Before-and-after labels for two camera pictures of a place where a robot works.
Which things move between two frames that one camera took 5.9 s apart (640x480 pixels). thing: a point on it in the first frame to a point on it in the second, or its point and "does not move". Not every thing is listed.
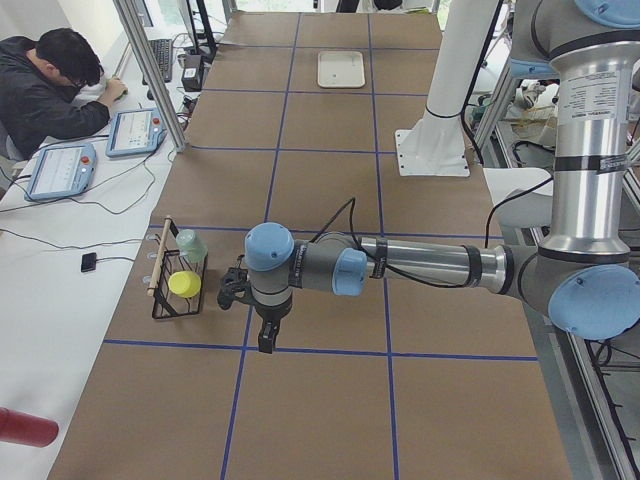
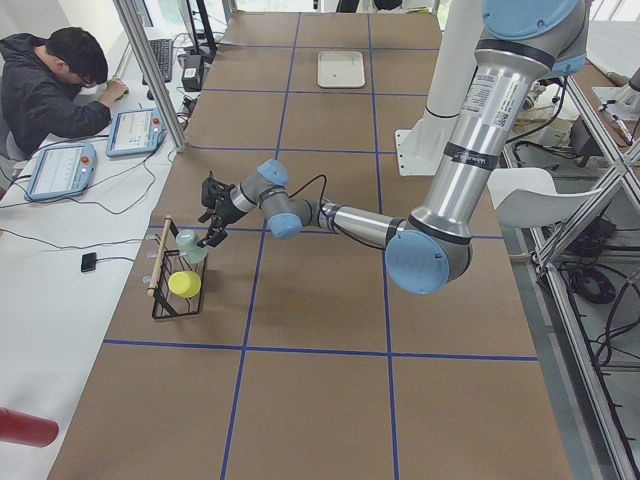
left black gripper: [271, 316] to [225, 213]
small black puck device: [89, 261] does not move
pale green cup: [190, 247] does not move
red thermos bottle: [20, 428] does not move
